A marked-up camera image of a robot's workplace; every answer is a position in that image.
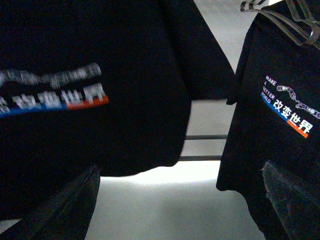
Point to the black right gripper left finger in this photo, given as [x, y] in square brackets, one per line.
[65, 216]

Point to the grey horizontal rod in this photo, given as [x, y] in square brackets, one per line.
[200, 158]
[206, 137]

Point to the black printed t-shirt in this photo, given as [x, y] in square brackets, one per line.
[276, 119]
[98, 82]

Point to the black printed hanging t-shirt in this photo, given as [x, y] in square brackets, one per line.
[276, 119]

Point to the upper grey horizontal rod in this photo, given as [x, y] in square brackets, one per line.
[206, 137]

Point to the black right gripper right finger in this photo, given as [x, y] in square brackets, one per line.
[295, 200]

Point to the lower grey horizontal rod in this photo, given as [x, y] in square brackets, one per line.
[200, 158]

